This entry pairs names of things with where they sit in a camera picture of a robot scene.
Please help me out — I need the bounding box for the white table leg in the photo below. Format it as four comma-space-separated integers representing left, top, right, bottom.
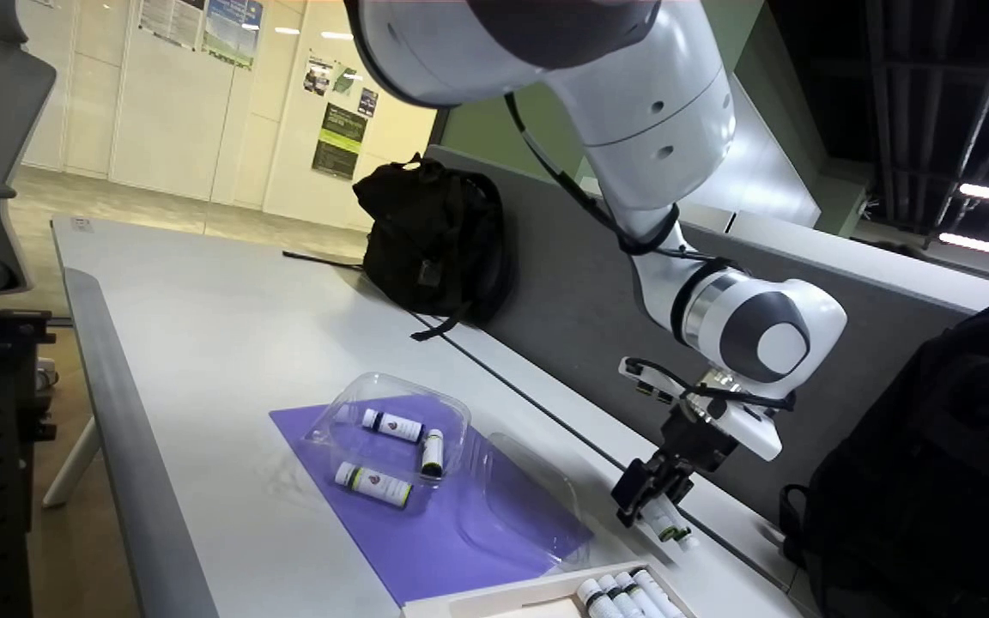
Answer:
40, 416, 103, 512

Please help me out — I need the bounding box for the grey desk partition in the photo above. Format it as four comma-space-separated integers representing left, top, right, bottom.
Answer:
424, 142, 989, 542

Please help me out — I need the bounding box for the black duffel bag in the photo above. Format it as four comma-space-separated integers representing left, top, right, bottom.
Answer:
282, 151, 511, 343

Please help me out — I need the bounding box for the black backpack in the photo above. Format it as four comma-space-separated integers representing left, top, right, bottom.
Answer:
780, 287, 989, 618

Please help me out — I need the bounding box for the small white bottle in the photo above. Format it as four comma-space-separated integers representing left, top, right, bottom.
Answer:
416, 424, 450, 480
358, 406, 426, 445
628, 562, 691, 618
575, 578, 619, 618
612, 569, 663, 618
331, 459, 416, 512
593, 573, 643, 618

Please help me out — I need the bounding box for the purple mat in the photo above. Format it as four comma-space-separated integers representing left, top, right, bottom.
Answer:
267, 390, 596, 611

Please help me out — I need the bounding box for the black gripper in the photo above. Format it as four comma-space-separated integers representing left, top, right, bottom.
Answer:
609, 406, 742, 533

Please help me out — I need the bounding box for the dark green wall poster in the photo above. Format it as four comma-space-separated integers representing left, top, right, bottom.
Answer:
309, 100, 371, 183

